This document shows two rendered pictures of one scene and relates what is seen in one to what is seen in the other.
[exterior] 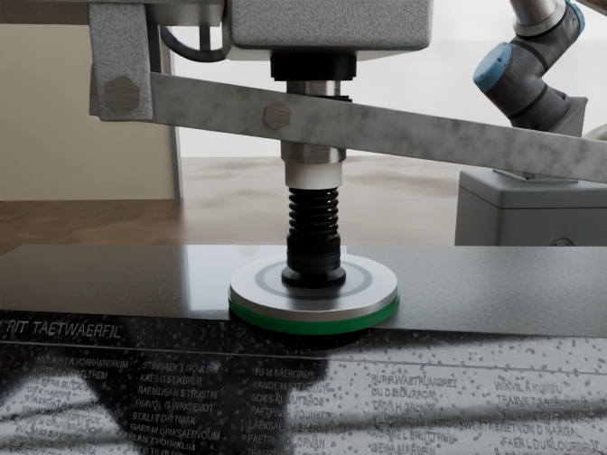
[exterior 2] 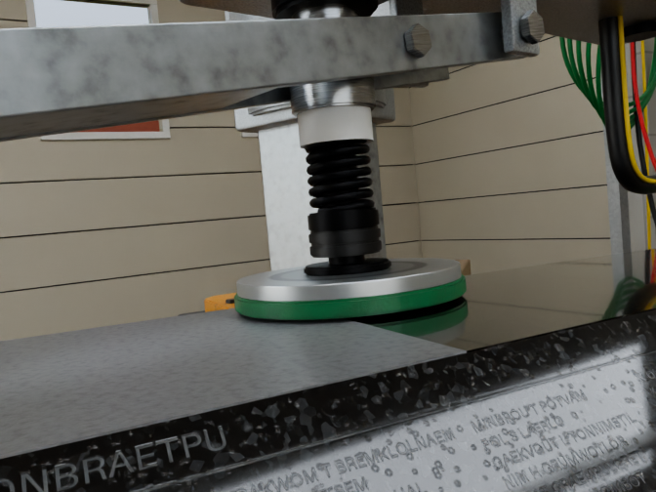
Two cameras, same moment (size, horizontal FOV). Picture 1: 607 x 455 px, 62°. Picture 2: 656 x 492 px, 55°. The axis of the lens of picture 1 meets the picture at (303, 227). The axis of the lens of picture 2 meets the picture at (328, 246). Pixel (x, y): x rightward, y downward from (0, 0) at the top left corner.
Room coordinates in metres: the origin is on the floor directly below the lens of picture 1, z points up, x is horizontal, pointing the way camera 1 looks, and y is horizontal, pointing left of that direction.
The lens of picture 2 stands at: (1.13, -0.32, 0.96)
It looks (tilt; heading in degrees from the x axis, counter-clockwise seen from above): 3 degrees down; 151
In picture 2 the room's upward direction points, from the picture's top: 5 degrees counter-clockwise
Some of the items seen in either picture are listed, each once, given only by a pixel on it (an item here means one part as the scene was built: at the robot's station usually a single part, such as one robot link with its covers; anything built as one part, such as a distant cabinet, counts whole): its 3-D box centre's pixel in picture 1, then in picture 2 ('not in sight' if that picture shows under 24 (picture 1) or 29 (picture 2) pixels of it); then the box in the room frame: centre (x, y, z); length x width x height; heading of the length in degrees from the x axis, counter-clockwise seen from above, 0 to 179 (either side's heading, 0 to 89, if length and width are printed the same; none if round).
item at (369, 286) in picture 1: (313, 281); (348, 276); (0.62, -0.01, 0.90); 0.21 x 0.21 x 0.01
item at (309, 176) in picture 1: (313, 170); (335, 125); (0.62, -0.01, 1.04); 0.07 x 0.07 x 0.04
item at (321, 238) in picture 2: (313, 251); (345, 235); (0.62, -0.01, 0.93); 0.07 x 0.07 x 0.01
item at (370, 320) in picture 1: (313, 283); (348, 280); (0.62, -0.01, 0.89); 0.22 x 0.22 x 0.04
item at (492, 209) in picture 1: (523, 296); not in sight; (1.67, -0.78, 0.43); 0.50 x 0.50 x 0.85; 1
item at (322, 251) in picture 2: (313, 260); (346, 247); (0.62, -0.01, 0.92); 0.07 x 0.07 x 0.01
